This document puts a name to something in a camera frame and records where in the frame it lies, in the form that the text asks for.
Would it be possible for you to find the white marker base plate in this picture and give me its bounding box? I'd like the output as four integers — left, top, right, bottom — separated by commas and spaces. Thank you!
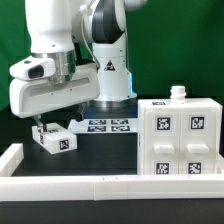
68, 118, 137, 134

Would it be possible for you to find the white cabinet door panel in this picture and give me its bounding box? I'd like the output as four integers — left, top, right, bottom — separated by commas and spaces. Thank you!
179, 109, 215, 175
144, 109, 180, 175

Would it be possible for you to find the white cabinet top block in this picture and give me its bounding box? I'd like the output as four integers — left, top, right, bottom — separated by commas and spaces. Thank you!
32, 123, 77, 154

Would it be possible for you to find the white U-shaped fence frame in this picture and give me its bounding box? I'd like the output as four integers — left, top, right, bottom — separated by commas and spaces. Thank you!
0, 143, 224, 202

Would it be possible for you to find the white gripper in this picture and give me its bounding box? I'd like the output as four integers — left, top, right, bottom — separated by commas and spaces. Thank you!
9, 63, 100, 133

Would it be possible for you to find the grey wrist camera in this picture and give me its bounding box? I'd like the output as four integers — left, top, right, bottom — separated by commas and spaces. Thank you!
10, 57, 56, 81

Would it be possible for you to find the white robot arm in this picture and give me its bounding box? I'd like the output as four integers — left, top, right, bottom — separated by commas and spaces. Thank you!
10, 0, 148, 133

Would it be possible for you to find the white cabinet body box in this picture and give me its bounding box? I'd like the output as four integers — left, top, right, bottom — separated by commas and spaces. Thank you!
137, 86, 222, 175

